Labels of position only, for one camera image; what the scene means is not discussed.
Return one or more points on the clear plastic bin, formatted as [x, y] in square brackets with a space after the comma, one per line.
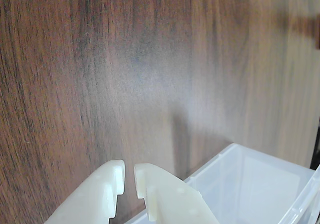
[250, 184]

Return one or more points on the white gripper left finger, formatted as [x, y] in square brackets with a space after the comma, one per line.
[97, 194]

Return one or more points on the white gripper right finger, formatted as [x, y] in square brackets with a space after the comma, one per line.
[172, 199]

